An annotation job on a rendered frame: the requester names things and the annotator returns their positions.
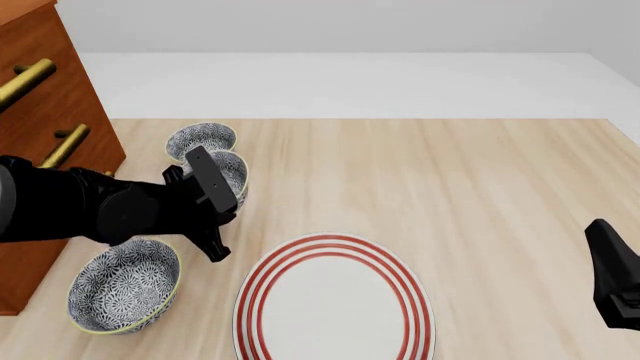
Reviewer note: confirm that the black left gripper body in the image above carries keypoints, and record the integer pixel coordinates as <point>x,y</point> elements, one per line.
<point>205,232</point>

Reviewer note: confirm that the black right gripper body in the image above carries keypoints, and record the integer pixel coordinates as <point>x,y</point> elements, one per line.
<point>625,311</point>

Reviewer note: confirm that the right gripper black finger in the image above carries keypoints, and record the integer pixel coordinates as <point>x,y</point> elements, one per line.
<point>607,251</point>

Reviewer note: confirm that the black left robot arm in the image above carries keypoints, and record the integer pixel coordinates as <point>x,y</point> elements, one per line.
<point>75,206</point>

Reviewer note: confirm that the black white patterned bowl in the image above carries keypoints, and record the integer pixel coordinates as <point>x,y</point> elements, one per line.
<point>125,285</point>
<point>196,137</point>
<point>234,170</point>

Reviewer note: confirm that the white plate with red rings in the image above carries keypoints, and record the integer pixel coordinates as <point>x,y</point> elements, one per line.
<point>335,303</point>

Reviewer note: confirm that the wooden cabinet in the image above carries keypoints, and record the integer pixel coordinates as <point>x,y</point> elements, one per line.
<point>45,123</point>

